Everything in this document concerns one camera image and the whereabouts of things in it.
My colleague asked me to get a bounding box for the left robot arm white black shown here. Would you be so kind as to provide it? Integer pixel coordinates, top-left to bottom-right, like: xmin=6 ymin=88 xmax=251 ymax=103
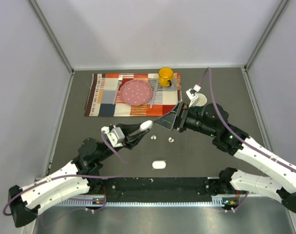
xmin=3 ymin=120 xmax=153 ymax=228

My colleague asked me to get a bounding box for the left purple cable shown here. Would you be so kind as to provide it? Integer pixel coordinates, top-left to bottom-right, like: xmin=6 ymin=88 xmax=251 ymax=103
xmin=2 ymin=131 xmax=133 ymax=217

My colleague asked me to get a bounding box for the pink dotted plate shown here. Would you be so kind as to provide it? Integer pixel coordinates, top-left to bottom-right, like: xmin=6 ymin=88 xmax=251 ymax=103
xmin=120 ymin=79 xmax=153 ymax=106

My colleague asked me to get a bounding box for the yellow glass mug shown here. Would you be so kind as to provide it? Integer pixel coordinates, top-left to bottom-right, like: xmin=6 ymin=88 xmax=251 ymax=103
xmin=158 ymin=67 xmax=174 ymax=87

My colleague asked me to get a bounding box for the white oval charging case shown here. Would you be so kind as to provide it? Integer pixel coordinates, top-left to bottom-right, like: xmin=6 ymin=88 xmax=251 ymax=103
xmin=152 ymin=160 xmax=167 ymax=170

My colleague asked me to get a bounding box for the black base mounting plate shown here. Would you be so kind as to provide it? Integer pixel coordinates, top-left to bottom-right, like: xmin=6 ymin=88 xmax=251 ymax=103
xmin=102 ymin=177 xmax=225 ymax=202

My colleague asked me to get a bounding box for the grey fork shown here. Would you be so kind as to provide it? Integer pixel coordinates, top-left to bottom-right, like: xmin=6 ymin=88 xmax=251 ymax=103
xmin=113 ymin=75 xmax=123 ymax=105

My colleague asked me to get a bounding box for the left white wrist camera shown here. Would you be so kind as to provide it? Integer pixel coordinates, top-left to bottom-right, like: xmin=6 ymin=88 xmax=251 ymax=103
xmin=101 ymin=125 xmax=125 ymax=148

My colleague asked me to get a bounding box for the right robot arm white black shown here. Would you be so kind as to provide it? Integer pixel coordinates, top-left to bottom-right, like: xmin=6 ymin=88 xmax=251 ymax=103
xmin=155 ymin=102 xmax=296 ymax=213

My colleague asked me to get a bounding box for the colourful checked placemat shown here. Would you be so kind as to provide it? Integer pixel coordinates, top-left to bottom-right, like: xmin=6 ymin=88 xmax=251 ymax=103
xmin=84 ymin=73 xmax=182 ymax=117

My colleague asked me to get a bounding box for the grey knife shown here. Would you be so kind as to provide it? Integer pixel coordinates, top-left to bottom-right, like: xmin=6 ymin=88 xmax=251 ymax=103
xmin=150 ymin=79 xmax=159 ymax=109

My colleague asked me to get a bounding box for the dark green white mug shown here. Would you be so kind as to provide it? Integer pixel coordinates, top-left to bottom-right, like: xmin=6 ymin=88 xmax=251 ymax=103
xmin=195 ymin=94 xmax=207 ymax=113

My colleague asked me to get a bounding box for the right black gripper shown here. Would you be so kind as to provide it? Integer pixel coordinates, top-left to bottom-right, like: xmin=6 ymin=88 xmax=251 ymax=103
xmin=154 ymin=101 xmax=217 ymax=137

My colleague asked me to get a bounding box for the white slotted cable duct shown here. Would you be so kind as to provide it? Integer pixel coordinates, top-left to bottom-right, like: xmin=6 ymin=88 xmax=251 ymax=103
xmin=56 ymin=197 xmax=225 ymax=207

